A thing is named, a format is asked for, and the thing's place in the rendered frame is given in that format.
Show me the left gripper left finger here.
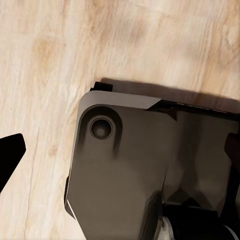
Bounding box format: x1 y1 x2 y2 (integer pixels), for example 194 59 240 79
0 133 26 193

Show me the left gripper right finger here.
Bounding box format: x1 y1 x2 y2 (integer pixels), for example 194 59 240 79
224 133 240 173

